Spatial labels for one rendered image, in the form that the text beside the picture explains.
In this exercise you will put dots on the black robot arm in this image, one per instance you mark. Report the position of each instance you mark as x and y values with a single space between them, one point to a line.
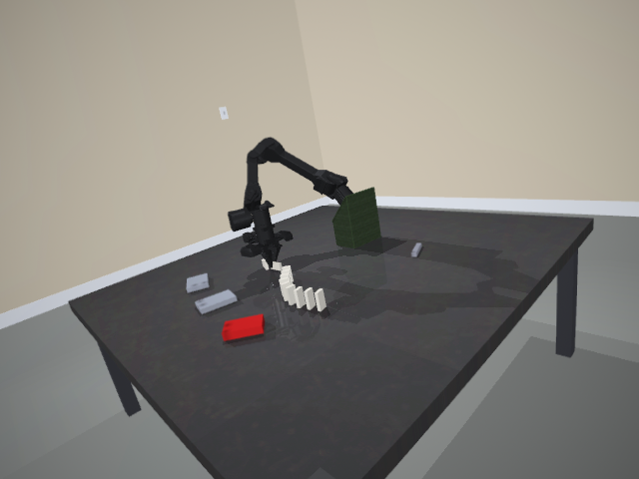
269 149

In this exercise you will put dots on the red rectangular block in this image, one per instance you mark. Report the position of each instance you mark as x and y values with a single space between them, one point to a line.
243 327

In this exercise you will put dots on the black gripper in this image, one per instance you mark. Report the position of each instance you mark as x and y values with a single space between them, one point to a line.
268 243

